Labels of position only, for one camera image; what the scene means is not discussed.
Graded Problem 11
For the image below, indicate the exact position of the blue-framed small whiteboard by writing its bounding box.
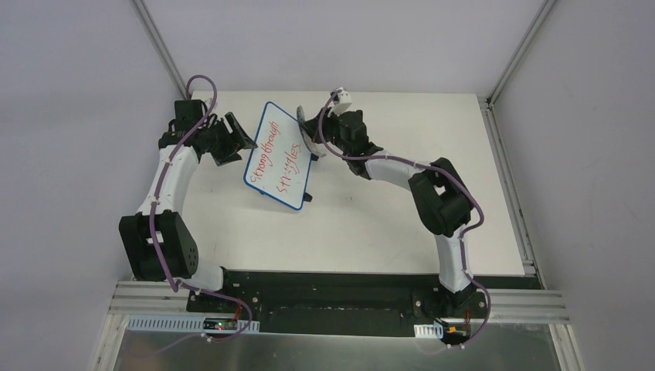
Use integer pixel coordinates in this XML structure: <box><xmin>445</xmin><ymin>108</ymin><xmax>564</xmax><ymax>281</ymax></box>
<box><xmin>243</xmin><ymin>101</ymin><xmax>311</xmax><ymax>211</ymax></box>

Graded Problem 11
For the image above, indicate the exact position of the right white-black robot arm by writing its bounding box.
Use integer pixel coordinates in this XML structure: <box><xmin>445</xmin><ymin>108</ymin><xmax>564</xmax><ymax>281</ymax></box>
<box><xmin>299</xmin><ymin>108</ymin><xmax>480</xmax><ymax>317</ymax></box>

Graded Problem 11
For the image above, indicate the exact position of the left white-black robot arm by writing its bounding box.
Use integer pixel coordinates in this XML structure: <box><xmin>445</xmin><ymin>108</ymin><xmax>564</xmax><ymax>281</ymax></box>
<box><xmin>119</xmin><ymin>100</ymin><xmax>256</xmax><ymax>313</ymax></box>

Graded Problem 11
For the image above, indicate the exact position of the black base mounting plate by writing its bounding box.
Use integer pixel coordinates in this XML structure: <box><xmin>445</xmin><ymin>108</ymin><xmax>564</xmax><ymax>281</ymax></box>
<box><xmin>186</xmin><ymin>270</ymin><xmax>542</xmax><ymax>339</ymax></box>

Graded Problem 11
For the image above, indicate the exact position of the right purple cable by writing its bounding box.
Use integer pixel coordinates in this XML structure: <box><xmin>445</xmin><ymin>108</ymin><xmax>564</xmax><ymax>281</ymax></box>
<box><xmin>317</xmin><ymin>92</ymin><xmax>492</xmax><ymax>354</ymax></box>

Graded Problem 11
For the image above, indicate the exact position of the purple cable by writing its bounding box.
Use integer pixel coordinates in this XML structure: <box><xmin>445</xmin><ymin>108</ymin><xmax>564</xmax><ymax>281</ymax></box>
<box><xmin>317</xmin><ymin>92</ymin><xmax>492</xmax><ymax>354</ymax></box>
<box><xmin>148</xmin><ymin>74</ymin><xmax>253</xmax><ymax>343</ymax></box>

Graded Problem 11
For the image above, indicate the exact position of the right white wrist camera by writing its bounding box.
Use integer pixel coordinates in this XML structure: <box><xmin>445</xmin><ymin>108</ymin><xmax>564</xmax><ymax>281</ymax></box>
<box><xmin>328</xmin><ymin>87</ymin><xmax>352</xmax><ymax>117</ymax></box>

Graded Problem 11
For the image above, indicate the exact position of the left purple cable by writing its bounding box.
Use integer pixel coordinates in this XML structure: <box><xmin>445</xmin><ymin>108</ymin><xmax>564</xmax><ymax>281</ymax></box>
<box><xmin>148</xmin><ymin>74</ymin><xmax>253</xmax><ymax>343</ymax></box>

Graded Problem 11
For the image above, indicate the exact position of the left aluminium frame post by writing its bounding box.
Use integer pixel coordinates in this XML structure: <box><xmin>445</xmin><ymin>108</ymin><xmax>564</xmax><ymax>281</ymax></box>
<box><xmin>129</xmin><ymin>0</ymin><xmax>188</xmax><ymax>98</ymax></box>

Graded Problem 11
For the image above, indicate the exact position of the aluminium frame post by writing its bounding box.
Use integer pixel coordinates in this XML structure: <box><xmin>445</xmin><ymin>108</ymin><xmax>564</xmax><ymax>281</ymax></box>
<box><xmin>486</xmin><ymin>0</ymin><xmax>559</xmax><ymax>109</ymax></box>
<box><xmin>129</xmin><ymin>0</ymin><xmax>188</xmax><ymax>98</ymax></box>

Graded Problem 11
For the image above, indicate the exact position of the left white cable duct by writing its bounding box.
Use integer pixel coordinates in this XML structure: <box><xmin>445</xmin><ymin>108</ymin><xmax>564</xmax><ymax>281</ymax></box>
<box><xmin>126</xmin><ymin>315</ymin><xmax>260</xmax><ymax>335</ymax></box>

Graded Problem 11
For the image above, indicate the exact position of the white cable duct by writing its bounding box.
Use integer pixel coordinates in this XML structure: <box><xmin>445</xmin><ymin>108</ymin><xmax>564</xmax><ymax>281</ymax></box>
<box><xmin>126</xmin><ymin>315</ymin><xmax>260</xmax><ymax>335</ymax></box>
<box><xmin>413</xmin><ymin>322</ymin><xmax>444</xmax><ymax>339</ymax></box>

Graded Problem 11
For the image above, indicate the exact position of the right white cable duct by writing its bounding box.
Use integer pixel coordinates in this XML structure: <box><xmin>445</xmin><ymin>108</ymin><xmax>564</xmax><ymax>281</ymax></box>
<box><xmin>413</xmin><ymin>322</ymin><xmax>444</xmax><ymax>339</ymax></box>

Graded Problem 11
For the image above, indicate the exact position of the right side aluminium rail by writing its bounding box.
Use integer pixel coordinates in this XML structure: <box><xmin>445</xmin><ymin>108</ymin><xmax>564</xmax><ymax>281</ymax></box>
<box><xmin>477</xmin><ymin>97</ymin><xmax>547</xmax><ymax>289</ymax></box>

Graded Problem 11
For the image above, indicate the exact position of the front aluminium frame rail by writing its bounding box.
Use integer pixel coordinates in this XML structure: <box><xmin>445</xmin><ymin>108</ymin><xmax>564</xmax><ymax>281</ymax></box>
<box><xmin>108</xmin><ymin>281</ymin><xmax>571</xmax><ymax>325</ymax></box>

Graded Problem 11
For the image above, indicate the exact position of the right aluminium frame post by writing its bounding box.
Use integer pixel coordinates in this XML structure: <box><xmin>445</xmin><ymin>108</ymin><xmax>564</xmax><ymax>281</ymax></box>
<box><xmin>486</xmin><ymin>0</ymin><xmax>559</xmax><ymax>109</ymax></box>

